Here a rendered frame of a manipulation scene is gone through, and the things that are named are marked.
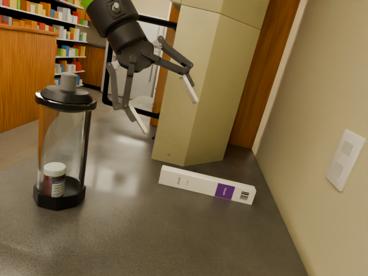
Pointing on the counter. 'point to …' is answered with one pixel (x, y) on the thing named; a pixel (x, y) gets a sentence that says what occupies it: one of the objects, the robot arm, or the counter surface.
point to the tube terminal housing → (207, 79)
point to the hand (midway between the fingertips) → (169, 113)
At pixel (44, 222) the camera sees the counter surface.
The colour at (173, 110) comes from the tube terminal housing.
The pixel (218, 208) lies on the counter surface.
